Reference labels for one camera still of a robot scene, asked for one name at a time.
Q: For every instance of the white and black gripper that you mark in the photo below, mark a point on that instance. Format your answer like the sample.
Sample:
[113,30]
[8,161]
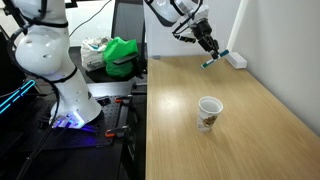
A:
[203,33]

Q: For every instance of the green whiteboard marker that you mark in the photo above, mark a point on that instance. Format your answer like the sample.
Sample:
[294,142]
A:
[207,64]

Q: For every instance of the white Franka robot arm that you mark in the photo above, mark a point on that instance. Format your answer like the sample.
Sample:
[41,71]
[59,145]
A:
[73,96]

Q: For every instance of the white printed paper cup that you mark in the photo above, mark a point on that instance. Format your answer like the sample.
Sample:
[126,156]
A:
[209,115]

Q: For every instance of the white rectangular plastic box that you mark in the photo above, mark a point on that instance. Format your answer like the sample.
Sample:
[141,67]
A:
[235,60]

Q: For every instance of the black upright panel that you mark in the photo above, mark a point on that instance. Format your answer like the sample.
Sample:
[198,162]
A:
[128,20]

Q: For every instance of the green plastic bag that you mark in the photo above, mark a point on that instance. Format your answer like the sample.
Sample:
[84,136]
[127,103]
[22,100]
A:
[118,48]

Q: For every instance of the white printed plastic bag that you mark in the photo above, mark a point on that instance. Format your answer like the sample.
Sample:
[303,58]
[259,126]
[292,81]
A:
[91,55]

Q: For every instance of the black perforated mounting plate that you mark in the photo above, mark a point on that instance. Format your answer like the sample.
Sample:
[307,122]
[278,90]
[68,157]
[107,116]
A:
[110,116]

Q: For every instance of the black horizontal bar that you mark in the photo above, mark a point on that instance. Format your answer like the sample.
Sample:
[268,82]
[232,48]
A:
[71,4]

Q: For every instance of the blue LED light strip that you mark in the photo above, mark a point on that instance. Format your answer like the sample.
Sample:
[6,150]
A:
[16,95]

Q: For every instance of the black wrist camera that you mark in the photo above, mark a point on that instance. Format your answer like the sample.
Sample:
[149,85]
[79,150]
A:
[185,38]

